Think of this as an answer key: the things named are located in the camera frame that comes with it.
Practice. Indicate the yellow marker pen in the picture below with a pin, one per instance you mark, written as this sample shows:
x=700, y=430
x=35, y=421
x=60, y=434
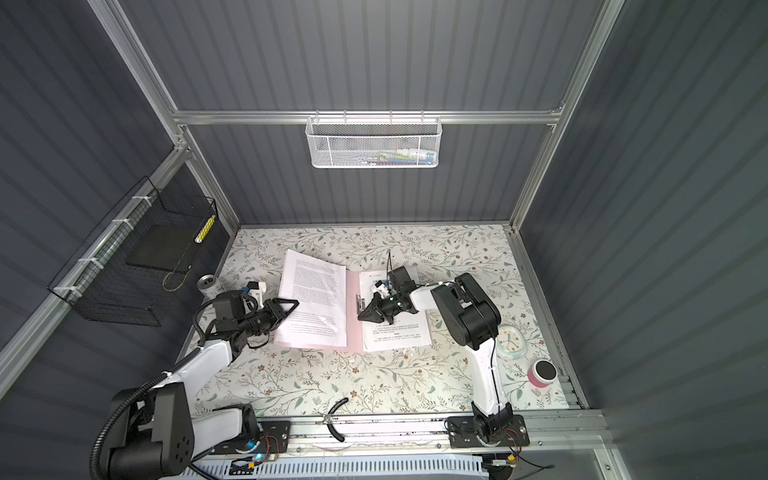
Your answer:
x=205, y=229

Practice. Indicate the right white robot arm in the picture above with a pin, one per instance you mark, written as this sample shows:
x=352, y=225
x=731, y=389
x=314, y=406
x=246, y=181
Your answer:
x=472, y=319

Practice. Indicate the stack of printed papers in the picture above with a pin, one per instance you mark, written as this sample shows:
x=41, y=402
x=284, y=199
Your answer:
x=407, y=330

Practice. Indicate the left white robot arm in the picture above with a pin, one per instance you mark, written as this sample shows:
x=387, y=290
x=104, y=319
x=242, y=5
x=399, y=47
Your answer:
x=151, y=432

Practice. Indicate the white wire mesh basket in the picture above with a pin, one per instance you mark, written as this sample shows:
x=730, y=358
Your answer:
x=391, y=143

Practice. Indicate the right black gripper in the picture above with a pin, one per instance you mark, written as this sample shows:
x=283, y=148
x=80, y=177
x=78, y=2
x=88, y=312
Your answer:
x=377, y=308

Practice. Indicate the black wire basket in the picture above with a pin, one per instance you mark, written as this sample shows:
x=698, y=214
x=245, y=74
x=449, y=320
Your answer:
x=134, y=271

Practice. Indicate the black notebook in basket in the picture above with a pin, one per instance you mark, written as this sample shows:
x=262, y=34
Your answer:
x=166, y=248

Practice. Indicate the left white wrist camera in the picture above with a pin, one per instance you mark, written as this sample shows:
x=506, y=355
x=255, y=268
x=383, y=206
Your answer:
x=256, y=290

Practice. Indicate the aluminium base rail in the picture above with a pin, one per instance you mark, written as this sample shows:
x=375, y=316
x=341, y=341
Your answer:
x=345, y=437

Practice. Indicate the pink file folder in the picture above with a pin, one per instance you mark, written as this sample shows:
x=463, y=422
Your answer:
x=354, y=327

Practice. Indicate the printed white paper sheet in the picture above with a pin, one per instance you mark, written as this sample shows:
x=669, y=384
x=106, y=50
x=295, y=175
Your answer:
x=320, y=287

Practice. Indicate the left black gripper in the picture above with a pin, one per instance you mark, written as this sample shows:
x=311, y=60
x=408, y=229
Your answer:
x=274, y=311

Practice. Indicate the silver drink can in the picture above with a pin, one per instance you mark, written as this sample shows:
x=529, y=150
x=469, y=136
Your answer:
x=209, y=286

